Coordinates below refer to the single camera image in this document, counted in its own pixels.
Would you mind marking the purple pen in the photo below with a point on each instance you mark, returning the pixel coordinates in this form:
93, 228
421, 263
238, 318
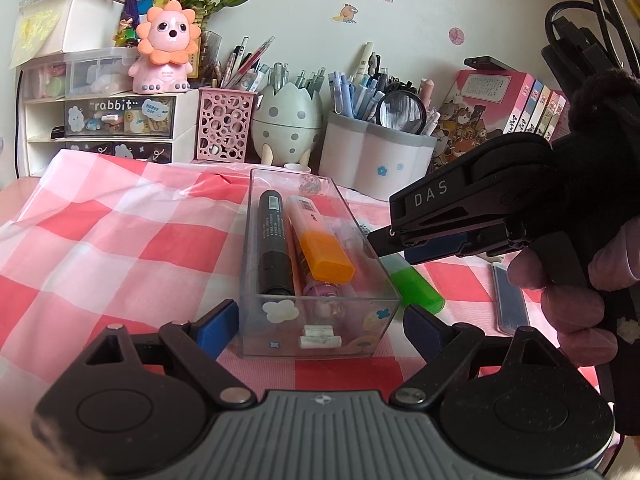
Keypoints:
322, 290

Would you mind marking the pink perforated pen holder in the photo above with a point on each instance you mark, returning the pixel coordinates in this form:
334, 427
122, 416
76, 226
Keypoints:
225, 125

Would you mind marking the egg-shaped pen holder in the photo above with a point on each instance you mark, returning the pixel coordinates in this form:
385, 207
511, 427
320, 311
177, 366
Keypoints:
285, 125

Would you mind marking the clear stacked storage drawers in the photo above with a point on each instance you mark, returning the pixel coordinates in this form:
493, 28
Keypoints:
95, 72

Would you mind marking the black flat device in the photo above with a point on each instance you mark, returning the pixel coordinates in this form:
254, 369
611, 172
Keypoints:
487, 62

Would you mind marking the bunch of blue pens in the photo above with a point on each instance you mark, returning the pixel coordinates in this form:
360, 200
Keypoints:
357, 92

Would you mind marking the pink lion figure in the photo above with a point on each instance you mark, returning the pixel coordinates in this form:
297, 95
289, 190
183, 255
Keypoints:
165, 50

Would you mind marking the white flower-shaped pen holder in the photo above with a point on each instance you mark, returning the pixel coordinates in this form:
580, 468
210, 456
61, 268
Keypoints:
370, 160

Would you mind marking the white drawer organizer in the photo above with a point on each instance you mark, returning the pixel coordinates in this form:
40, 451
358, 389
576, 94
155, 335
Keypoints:
185, 120

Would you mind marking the orange highlighter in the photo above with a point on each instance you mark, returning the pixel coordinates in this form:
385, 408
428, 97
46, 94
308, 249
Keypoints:
325, 255

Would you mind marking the yellow printed clear bag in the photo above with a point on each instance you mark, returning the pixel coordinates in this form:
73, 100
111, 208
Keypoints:
32, 35

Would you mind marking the grey lead case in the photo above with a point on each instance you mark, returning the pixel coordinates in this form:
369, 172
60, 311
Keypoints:
511, 305

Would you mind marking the white storage box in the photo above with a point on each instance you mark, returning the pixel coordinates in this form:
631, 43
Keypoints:
90, 22

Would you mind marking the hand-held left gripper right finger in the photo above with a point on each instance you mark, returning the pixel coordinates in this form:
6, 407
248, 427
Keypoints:
417, 328

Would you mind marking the black marker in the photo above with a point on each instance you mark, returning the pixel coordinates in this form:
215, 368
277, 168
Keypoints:
274, 240

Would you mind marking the small colourful figurine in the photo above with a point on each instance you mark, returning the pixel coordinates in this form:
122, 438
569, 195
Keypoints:
126, 30

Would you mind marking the red checkered tablecloth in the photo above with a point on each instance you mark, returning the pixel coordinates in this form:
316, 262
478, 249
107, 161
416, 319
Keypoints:
110, 240

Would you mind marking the pink round wall sticker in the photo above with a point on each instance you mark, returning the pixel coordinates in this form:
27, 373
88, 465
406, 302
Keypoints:
456, 35

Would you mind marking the black magnifying glass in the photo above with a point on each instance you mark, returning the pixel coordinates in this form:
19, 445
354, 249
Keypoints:
401, 112

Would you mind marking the pink comic book box set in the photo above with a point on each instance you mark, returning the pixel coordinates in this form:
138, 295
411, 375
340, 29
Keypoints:
475, 105

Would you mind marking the clear plastic organizer box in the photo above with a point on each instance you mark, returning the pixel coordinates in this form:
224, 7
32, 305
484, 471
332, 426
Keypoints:
320, 345

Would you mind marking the green highlighter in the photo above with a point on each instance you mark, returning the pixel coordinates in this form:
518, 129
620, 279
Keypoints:
420, 290

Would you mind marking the platypus wall sticker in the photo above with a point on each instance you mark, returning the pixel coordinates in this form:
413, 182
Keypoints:
346, 12

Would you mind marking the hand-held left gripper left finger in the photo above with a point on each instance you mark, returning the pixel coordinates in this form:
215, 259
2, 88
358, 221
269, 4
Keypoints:
217, 325

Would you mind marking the person's right hand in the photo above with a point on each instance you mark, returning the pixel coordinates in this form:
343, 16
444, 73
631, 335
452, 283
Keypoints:
575, 310

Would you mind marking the bunch of grey-green pens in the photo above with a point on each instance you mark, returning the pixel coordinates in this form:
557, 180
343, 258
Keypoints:
300, 80

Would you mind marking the bunch of assorted pens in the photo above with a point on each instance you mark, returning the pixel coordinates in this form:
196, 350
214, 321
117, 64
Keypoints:
242, 67

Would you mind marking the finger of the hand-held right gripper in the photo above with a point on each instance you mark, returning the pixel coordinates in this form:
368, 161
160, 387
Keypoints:
395, 240
435, 250

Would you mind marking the glass vase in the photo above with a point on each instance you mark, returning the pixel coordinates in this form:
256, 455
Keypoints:
210, 57

